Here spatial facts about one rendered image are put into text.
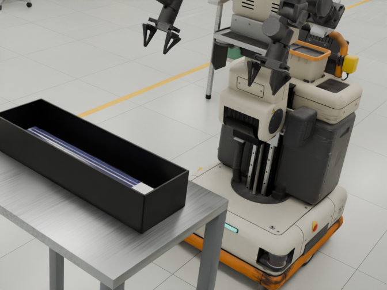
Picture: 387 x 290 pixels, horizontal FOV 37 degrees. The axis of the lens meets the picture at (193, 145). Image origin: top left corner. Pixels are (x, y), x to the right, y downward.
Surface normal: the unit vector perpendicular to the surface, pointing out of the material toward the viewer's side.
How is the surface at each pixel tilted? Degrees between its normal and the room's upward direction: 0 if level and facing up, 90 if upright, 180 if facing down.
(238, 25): 90
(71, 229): 0
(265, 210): 0
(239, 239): 90
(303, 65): 92
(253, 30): 90
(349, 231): 0
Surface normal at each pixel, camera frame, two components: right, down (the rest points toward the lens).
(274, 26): -0.49, -0.11
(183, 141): 0.11, -0.87
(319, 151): -0.61, 0.32
